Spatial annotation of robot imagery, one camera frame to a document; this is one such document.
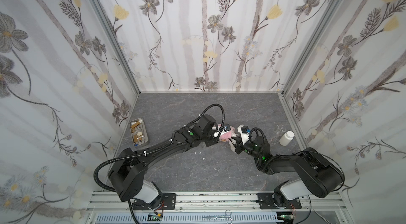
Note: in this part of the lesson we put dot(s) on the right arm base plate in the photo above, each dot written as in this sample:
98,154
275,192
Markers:
275,201

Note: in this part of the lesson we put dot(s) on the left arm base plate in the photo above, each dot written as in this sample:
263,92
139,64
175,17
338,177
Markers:
166,201

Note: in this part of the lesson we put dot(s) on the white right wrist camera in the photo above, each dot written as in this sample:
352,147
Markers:
244,132

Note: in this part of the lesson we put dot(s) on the white plastic bottle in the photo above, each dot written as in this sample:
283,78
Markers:
286,138

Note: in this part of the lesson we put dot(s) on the clear tray with small parts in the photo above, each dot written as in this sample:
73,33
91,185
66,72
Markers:
138,132

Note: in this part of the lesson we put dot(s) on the clear plastic measuring cup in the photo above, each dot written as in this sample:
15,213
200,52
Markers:
280,130

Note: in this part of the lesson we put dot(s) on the steel scissors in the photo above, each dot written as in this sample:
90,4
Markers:
226,217

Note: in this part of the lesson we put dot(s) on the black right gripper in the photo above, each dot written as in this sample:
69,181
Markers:
239,143

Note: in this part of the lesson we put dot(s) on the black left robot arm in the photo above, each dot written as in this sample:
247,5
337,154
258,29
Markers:
125,174

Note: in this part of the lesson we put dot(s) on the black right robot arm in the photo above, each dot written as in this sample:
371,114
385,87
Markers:
317,175

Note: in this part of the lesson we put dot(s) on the aluminium mounting rail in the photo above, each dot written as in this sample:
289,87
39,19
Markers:
106,208

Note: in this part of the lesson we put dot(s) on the pink fleece teddy hoodie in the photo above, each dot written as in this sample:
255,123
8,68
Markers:
227,133

